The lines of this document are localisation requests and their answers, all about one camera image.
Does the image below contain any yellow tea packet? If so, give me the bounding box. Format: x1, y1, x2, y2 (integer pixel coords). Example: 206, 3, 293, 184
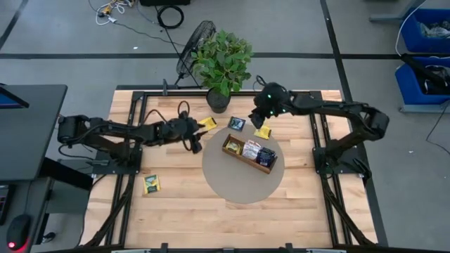
198, 116, 218, 132
254, 125, 272, 141

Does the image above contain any wooden tea box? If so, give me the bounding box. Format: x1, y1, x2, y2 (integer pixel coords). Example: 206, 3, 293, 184
221, 133, 278, 175

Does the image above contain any black coiled cable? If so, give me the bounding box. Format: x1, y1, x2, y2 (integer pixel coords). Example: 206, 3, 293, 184
156, 4, 185, 30

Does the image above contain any black floor cable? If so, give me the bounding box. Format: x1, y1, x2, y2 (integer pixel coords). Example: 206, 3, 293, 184
425, 101, 450, 155

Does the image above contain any computer monitor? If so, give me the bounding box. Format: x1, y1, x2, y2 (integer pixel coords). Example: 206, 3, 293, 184
0, 86, 30, 110

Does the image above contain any green potted plant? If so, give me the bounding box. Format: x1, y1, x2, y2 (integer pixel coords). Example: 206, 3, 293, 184
189, 30, 254, 114

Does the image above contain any black box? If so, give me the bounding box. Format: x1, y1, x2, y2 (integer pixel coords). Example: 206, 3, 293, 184
139, 0, 191, 7

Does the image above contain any grey table base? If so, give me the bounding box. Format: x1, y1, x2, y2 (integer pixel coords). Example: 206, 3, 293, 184
368, 0, 428, 22

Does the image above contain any white cable bundle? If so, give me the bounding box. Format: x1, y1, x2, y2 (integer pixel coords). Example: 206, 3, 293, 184
94, 0, 135, 26

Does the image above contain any blue storage bin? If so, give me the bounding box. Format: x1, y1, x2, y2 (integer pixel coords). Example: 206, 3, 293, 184
394, 56, 450, 106
400, 7, 450, 53

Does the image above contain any black metal table frame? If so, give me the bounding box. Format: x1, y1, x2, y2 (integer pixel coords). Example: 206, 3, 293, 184
80, 89, 377, 253

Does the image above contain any black floor fan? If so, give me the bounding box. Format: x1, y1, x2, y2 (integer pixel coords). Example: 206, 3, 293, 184
174, 20, 217, 87

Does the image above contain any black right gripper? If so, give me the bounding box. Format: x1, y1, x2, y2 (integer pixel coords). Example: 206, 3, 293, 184
248, 82, 293, 129

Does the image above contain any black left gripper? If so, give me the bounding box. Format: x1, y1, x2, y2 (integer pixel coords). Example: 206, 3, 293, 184
163, 118, 209, 155

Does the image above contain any round grey mat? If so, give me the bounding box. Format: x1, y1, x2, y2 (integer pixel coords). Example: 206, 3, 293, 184
201, 123, 285, 205

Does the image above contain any black computer mouse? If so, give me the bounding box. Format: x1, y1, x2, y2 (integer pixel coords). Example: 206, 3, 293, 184
6, 214, 32, 252

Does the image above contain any black desk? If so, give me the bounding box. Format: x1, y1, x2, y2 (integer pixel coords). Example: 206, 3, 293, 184
0, 84, 68, 182

